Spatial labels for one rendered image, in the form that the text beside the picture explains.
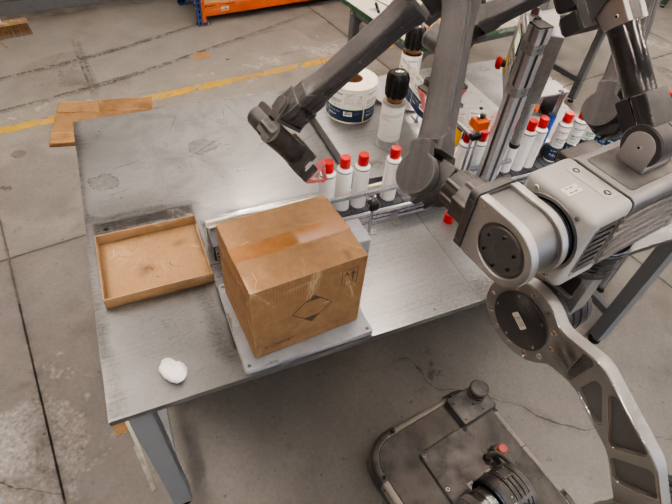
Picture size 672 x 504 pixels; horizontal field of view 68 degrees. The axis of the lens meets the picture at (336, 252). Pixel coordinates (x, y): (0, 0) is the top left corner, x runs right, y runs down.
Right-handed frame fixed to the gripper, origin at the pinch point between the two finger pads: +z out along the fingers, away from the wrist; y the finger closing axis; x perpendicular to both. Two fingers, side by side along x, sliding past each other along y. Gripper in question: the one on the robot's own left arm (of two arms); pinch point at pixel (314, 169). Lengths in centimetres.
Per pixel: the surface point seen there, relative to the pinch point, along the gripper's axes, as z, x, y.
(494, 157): 41, -39, -13
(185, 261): 4, 48, 17
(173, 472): 27, 99, -19
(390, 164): 31.2, -16.3, 6.5
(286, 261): -7.9, 18.8, -20.7
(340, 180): 22.3, -1.9, 9.4
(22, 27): 54, 99, 397
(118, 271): -7, 62, 22
